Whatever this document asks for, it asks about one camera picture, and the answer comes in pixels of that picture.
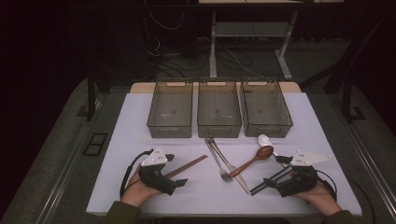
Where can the white ceramic spoon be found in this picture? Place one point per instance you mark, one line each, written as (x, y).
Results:
(264, 140)

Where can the white metal desk frame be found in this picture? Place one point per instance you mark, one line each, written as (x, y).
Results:
(249, 29)

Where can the brown wooden spoon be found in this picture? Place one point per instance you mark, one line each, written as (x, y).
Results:
(264, 153)

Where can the brown wooden chopstick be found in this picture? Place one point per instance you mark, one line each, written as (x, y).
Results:
(190, 164)

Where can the white table mat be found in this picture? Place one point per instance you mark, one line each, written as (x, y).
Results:
(193, 199)

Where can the metal fork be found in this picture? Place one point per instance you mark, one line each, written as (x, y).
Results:
(216, 160)

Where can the grey plastic bin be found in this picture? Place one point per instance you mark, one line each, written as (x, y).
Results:
(219, 109)
(170, 109)
(266, 109)

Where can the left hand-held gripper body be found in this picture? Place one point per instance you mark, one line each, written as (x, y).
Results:
(155, 179)

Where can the person's right hand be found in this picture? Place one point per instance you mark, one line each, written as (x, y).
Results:
(322, 197)

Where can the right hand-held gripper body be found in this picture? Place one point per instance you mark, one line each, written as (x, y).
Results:
(300, 183)

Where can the metal table knife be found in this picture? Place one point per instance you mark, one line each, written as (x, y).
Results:
(238, 175)

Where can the person's left hand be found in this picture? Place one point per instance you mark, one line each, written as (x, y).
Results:
(135, 193)

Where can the dark metal stand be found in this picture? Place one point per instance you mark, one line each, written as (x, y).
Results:
(91, 99)
(347, 99)

